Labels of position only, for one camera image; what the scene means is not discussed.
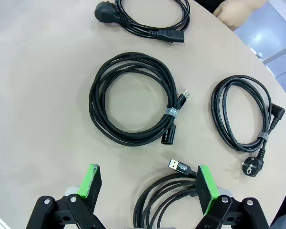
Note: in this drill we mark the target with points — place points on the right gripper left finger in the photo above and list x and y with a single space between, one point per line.
93 186

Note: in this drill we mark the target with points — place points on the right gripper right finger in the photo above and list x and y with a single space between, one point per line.
205 188

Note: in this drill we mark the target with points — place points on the person's left hand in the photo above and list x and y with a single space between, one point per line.
233 12

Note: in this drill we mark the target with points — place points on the person in black t-shirt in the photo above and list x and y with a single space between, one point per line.
205 3

